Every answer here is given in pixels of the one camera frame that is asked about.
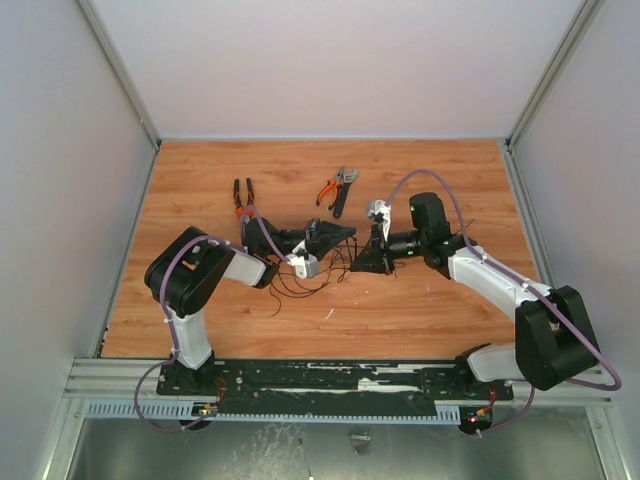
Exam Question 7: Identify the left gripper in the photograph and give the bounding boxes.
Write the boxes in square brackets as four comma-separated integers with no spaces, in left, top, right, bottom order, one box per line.
[268,218,356,262]

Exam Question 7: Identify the black wire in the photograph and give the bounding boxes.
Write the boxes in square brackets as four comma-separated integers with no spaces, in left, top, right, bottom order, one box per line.
[267,234,406,319]

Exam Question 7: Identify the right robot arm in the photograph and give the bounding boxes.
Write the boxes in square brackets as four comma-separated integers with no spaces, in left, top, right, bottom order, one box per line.
[351,192,598,398]

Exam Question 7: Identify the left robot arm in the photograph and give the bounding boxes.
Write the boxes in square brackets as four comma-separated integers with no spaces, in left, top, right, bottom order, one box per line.
[144,216,356,395]

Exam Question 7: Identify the orange needle nose pliers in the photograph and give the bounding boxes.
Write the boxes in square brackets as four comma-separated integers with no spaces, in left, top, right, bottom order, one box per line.
[315,167,345,211]

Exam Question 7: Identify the black adjustable wrench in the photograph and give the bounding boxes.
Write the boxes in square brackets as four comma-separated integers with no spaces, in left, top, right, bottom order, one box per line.
[332,168,359,219]

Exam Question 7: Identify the orange black combination pliers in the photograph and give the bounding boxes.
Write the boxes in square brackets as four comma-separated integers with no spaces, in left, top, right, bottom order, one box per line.
[232,177,257,219]

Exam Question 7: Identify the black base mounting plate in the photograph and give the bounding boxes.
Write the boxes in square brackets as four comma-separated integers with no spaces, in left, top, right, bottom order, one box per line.
[170,359,514,416]

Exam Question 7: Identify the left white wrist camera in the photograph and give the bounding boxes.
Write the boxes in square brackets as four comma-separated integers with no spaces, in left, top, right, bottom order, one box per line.
[286,241,319,279]

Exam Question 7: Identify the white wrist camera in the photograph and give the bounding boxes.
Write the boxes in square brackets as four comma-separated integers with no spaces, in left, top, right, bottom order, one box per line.
[366,199,391,240]
[286,241,319,279]

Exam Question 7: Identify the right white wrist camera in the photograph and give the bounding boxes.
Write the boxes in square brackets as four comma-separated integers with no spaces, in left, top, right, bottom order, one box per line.
[366,199,391,240]

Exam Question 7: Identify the aluminium front rail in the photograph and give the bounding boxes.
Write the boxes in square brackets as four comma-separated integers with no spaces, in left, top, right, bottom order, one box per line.
[63,358,613,407]

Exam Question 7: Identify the left aluminium frame post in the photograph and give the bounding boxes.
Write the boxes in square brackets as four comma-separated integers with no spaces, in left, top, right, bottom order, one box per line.
[75,0,162,152]

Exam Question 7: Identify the aluminium frame post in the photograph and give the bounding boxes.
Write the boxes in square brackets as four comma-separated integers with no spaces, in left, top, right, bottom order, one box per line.
[75,0,162,152]
[504,0,605,155]

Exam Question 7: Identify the grey slotted cable duct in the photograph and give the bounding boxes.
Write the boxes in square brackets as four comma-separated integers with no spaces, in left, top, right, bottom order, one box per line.
[83,398,461,425]

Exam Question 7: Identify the right aluminium frame post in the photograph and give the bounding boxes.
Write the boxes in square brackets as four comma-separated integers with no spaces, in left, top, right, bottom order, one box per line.
[504,0,605,155]

